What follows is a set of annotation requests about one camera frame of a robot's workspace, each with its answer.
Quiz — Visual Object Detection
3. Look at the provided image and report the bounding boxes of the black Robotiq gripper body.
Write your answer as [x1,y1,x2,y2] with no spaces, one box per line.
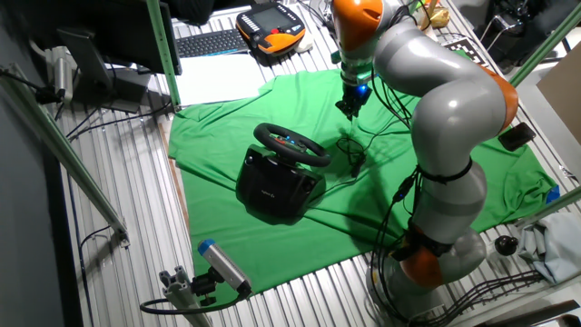
[334,83,373,115]

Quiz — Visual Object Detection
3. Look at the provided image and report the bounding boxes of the black steering wheel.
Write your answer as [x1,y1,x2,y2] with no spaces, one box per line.
[252,122,332,168]

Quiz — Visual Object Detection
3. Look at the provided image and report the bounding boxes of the black Logitech wheel base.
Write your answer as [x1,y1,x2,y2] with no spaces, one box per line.
[235,144,326,219]

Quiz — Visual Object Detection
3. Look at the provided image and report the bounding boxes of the dark sleeved person forearm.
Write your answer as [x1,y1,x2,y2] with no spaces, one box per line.
[161,0,255,26]

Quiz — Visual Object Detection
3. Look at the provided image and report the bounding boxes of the white rounded object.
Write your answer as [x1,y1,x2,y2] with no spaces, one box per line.
[294,34,315,54]

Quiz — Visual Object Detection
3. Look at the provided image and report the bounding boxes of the orange black teach pendant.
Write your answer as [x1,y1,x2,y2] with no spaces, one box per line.
[235,1,307,56]

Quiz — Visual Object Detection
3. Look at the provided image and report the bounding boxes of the yellowish crumpled bag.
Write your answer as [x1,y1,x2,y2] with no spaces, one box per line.
[424,4,451,29]

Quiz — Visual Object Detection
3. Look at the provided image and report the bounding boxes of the black white marker board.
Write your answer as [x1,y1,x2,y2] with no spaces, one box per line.
[442,37,489,68]

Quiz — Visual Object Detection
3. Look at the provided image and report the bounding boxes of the white paper sheet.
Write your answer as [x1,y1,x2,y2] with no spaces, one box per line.
[174,53,269,108]

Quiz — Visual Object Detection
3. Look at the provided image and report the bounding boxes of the black keyboard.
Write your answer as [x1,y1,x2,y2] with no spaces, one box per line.
[175,28,250,59]

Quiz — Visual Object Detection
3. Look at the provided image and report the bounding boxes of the green cloth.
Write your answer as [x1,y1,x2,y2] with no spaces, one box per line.
[167,49,560,292]

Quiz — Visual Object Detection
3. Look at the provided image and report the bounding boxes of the small black flat box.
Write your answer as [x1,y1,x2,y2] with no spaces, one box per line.
[497,121,537,153]

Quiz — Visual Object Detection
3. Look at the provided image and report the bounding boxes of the black office chair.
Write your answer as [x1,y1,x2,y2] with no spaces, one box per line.
[480,0,581,64]

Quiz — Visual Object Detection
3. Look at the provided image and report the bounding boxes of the black round knob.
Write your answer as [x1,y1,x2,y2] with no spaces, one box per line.
[494,234,519,257]

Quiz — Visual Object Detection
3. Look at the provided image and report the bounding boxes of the brown cardboard sheet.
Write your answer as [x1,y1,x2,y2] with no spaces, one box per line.
[536,54,581,146]

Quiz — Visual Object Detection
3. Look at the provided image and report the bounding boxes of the black monitor with stand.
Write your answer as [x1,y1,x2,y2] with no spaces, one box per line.
[26,0,182,114]

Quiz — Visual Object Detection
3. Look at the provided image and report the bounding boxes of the grey crumpled cloth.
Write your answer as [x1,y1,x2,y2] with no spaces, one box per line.
[517,212,581,285]

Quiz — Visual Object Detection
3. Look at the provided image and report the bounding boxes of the thin black USB cable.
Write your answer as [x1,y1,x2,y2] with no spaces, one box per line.
[312,129,387,194]

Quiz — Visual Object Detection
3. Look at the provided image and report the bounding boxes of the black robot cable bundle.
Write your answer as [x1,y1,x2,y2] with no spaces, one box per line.
[367,67,455,327]

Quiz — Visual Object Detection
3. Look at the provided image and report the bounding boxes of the green upright frame post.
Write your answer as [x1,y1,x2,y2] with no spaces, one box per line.
[145,0,182,110]

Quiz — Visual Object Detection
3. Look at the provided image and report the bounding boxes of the silver camera with blue cap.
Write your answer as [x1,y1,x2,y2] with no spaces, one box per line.
[197,238,253,296]

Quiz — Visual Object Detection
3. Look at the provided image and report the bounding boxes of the green slanted frame bar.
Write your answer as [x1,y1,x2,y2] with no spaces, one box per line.
[507,2,581,87]
[515,185,581,228]
[0,63,131,249]

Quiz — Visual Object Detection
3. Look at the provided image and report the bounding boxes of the black floor cable bundle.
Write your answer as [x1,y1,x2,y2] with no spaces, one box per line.
[421,270,546,326]

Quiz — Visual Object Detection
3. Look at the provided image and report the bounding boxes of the black camera ball mount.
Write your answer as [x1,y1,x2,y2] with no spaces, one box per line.
[190,267,219,306]

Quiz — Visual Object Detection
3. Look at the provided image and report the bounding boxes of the aluminium profile camera post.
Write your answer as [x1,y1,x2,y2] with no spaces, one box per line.
[158,265,214,327]

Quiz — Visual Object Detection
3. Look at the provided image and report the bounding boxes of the black camera cable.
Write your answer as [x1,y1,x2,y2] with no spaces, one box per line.
[139,290,249,316]

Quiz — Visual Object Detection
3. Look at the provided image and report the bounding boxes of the silver cylindrical camera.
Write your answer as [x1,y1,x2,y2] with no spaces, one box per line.
[50,45,76,104]

